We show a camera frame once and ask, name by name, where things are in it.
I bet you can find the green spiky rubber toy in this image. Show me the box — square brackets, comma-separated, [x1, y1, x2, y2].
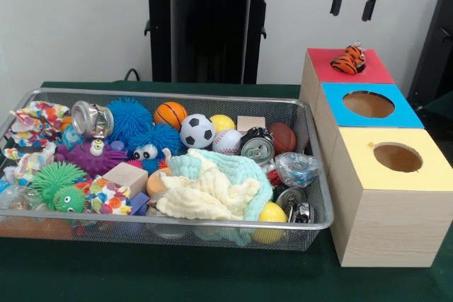
[31, 161, 89, 213]

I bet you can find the yellow ball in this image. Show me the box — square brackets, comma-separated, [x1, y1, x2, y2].
[209, 114, 237, 136]

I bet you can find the blue spiky rubber ball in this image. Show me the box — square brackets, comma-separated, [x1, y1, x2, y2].
[105, 96, 153, 139]

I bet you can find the cream and mint cloth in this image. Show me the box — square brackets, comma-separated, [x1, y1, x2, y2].
[155, 149, 273, 221]

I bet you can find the orange striped tiger plush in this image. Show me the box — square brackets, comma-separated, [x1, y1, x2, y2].
[330, 42, 368, 76]

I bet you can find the black cable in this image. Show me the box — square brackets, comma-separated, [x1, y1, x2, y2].
[123, 67, 142, 82]

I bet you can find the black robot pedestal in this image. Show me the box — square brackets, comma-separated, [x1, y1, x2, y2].
[137, 0, 284, 86]

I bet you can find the orange toy basketball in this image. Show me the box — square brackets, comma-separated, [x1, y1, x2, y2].
[154, 101, 188, 132]

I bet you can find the dark green tablecloth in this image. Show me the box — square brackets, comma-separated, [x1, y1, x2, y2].
[0, 81, 453, 302]
[423, 90, 453, 129]

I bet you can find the purple spiky rubber toy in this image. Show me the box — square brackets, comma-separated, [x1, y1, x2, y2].
[55, 138, 128, 179]

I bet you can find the black and white soccer ball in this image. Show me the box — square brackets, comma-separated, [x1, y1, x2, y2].
[179, 113, 216, 149]

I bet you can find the brown toy football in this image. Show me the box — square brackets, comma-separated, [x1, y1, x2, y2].
[268, 122, 297, 156]

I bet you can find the white toy baseball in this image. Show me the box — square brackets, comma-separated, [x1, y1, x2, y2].
[211, 129, 243, 156]

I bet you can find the silver wire mesh bin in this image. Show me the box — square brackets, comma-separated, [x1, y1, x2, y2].
[0, 88, 335, 252]

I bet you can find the wooden box with three holes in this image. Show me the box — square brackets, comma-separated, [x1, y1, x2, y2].
[299, 47, 453, 268]

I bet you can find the crushed silver drink can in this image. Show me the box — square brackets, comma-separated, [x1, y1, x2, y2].
[239, 127, 276, 167]

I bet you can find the black monitor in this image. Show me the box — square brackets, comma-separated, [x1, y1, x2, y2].
[406, 0, 453, 105]

